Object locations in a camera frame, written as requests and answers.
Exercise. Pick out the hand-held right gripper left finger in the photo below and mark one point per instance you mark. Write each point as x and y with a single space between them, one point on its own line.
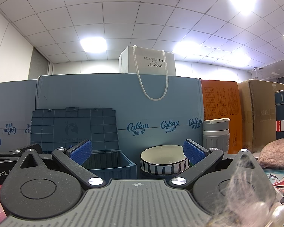
80 150

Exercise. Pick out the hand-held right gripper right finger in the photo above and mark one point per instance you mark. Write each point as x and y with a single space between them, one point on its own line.
193 151

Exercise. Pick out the blue plastic storage crate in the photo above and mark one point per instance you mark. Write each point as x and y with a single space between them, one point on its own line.
73 123

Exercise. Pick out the white striped ceramic bowl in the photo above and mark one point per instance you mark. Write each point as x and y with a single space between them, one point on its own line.
161 165

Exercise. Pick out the grey white lidded cup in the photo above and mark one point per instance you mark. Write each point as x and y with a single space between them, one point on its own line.
215 134

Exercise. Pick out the orange cardboard box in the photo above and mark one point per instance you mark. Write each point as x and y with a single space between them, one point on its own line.
222 104

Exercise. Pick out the brown cardboard box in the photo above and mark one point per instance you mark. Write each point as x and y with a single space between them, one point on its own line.
258 113

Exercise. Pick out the pink knitted cloth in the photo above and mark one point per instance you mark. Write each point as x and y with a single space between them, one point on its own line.
279 153

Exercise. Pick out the navy thermos bottle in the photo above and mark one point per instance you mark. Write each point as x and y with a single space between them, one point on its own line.
282 113

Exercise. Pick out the white paper gift bag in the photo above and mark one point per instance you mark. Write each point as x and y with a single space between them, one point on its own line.
151 61

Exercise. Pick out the fluffy pearl hair ornament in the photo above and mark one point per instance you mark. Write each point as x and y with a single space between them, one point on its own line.
280 214

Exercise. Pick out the white security camera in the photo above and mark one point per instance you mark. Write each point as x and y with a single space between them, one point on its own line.
255 68

